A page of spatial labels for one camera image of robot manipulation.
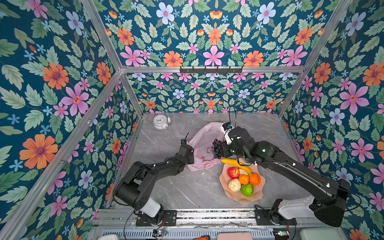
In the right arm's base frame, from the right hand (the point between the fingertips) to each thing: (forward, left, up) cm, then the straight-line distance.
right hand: (219, 143), depth 72 cm
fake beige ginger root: (-6, -14, -21) cm, 26 cm away
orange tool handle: (-36, +7, -24) cm, 43 cm away
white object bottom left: (-35, +51, -23) cm, 66 cm away
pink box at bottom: (-35, -6, -25) cm, 43 cm away
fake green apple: (-16, -15, -19) cm, 29 cm away
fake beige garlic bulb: (-14, -9, -20) cm, 25 cm away
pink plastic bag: (+14, +9, -19) cm, 25 cm away
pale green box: (-35, -44, -22) cm, 60 cm away
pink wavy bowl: (-9, -4, -23) cm, 25 cm away
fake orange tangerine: (-11, -13, -17) cm, 24 cm away
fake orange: (-11, -20, -19) cm, 29 cm away
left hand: (+8, +15, -20) cm, 26 cm away
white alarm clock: (+34, +39, -21) cm, 56 cm away
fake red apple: (-7, -9, -19) cm, 22 cm away
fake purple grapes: (-1, +1, -3) cm, 3 cm away
